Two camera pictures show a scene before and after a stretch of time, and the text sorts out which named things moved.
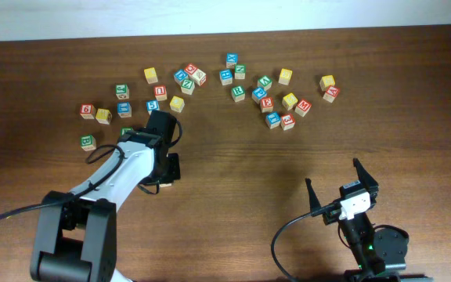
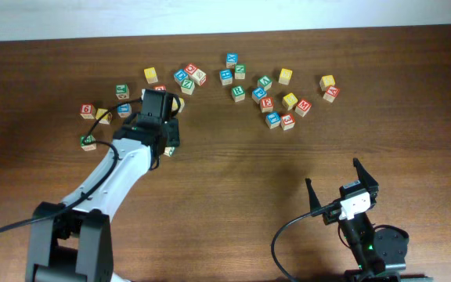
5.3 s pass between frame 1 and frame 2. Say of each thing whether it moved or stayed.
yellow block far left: stayed
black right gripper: stayed
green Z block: stayed
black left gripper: moved
